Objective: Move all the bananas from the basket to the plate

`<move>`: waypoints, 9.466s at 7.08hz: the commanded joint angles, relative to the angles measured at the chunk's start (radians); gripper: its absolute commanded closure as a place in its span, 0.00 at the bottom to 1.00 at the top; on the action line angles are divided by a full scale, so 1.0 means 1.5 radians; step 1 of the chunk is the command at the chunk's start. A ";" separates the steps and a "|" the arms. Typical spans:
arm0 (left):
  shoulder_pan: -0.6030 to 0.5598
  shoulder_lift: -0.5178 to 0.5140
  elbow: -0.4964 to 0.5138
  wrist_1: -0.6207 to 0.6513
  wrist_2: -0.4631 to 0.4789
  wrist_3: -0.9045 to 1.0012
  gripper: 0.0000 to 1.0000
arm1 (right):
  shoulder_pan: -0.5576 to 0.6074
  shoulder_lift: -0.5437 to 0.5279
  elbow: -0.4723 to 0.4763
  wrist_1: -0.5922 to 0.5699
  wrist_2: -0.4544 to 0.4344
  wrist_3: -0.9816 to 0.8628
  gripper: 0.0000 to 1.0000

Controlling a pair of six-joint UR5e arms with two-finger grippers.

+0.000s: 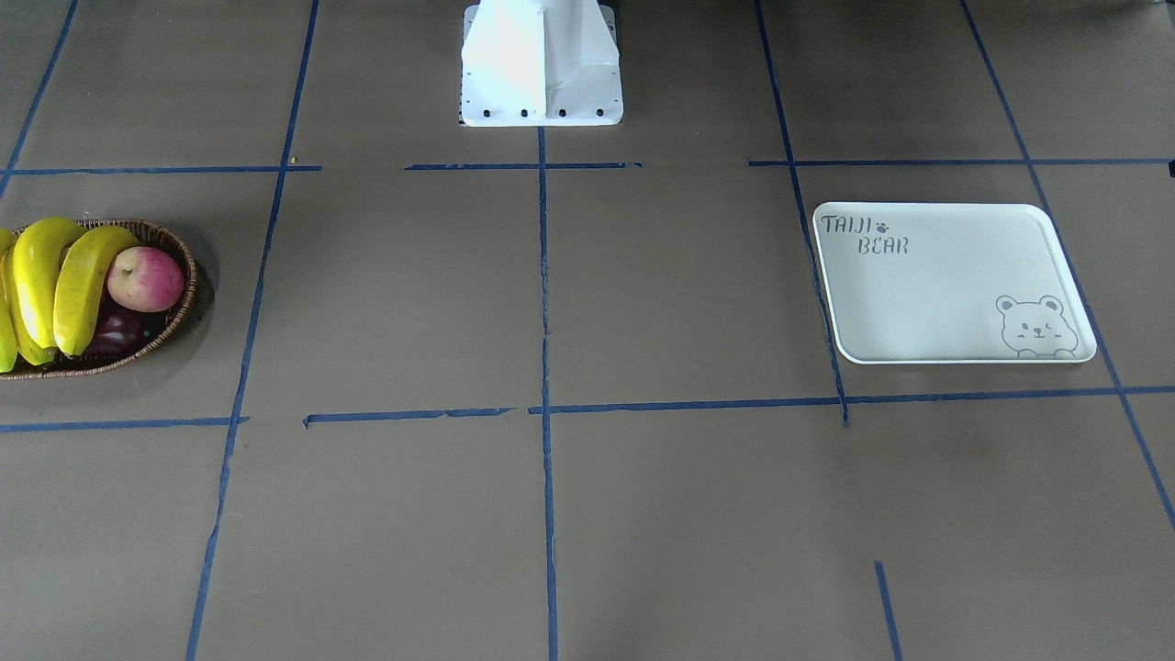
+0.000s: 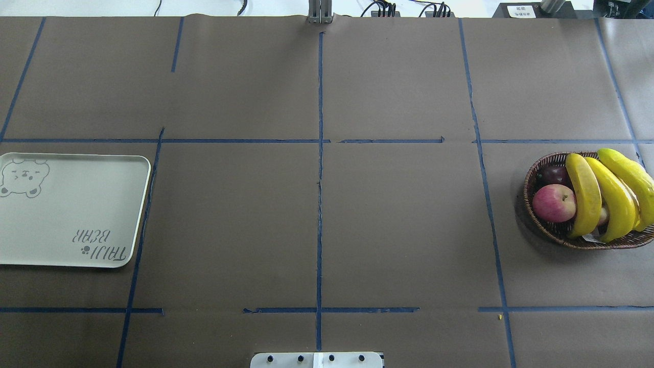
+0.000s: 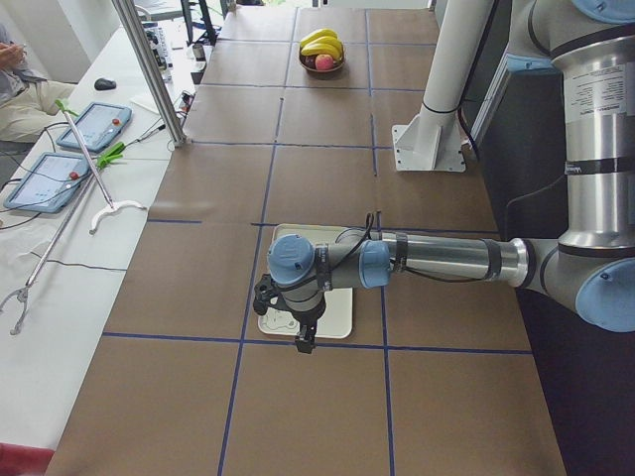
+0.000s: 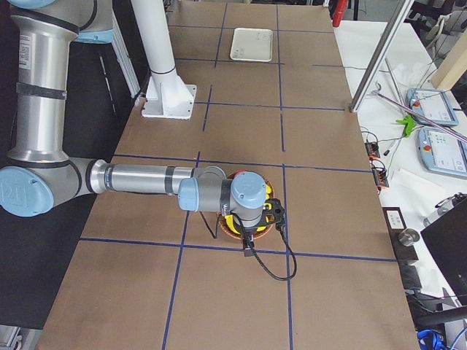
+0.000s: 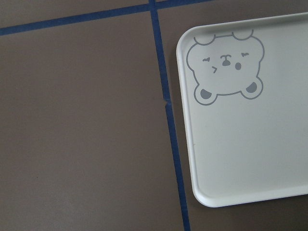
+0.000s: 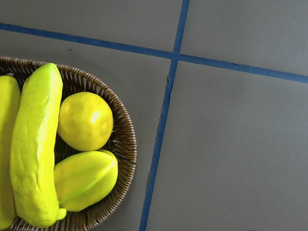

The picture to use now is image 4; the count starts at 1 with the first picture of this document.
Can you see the green plastic clip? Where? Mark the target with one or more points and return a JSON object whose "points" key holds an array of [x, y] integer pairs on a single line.
{"points": [[409, 125]]}

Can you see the yellow banana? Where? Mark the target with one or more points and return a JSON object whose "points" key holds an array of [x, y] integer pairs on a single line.
{"points": [[269, 192], [229, 221]]}

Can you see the black monitor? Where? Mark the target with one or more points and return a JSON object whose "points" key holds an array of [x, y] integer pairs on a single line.
{"points": [[446, 241]]}

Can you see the long metal grabber tool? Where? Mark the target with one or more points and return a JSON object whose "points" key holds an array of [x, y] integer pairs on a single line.
{"points": [[418, 118]]}

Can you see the aluminium frame post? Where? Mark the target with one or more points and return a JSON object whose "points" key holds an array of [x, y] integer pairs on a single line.
{"points": [[401, 11]]}

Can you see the near blue teach pendant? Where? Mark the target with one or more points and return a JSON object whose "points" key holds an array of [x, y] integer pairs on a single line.
{"points": [[442, 153]]}

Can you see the small metal cylinder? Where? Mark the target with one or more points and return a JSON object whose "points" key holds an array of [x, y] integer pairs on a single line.
{"points": [[408, 237]]}

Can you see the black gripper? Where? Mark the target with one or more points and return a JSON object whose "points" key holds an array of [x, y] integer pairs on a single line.
{"points": [[249, 243]]}

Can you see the white pillar with base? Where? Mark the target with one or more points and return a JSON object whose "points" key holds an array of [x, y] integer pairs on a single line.
{"points": [[167, 96]]}

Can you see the blue teach pendant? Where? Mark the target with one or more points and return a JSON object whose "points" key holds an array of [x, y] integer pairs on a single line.
{"points": [[432, 104], [442, 153]]}

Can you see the far blue teach pendant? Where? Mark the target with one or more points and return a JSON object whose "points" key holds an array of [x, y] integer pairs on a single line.
{"points": [[432, 104]]}

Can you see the black label box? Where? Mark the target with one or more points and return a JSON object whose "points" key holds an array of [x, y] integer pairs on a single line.
{"points": [[405, 255]]}

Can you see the brown wicker basket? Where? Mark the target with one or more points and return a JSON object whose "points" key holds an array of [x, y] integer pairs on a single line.
{"points": [[246, 199]]}

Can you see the white bear tray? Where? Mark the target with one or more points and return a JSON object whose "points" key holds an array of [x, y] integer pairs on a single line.
{"points": [[251, 44]]}

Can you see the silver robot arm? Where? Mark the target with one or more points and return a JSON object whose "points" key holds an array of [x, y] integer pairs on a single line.
{"points": [[40, 175]]}

